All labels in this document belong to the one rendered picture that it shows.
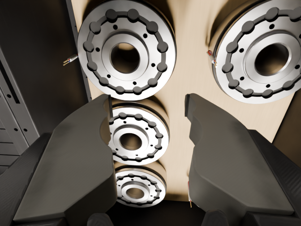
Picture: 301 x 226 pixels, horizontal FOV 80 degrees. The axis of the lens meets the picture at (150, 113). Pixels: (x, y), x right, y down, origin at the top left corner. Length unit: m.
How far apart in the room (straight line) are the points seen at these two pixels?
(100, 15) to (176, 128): 0.17
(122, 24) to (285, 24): 0.14
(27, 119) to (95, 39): 0.10
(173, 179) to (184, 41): 0.24
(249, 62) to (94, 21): 0.15
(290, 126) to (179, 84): 0.15
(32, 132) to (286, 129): 0.29
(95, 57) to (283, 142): 0.26
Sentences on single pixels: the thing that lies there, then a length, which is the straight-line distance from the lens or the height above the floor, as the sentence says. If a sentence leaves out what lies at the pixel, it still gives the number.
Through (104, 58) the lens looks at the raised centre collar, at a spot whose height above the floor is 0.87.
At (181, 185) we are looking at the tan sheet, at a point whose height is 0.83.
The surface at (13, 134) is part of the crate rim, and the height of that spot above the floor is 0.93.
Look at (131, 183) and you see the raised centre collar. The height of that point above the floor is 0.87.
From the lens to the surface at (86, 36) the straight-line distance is 0.20.
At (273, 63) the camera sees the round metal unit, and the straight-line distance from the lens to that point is 0.23.
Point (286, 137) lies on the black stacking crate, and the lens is 0.30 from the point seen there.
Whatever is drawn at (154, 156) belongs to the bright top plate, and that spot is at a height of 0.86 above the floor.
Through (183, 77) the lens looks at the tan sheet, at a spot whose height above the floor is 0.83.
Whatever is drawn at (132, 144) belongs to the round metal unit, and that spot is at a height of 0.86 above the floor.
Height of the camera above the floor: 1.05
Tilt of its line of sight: 57 degrees down
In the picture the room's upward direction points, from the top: 171 degrees counter-clockwise
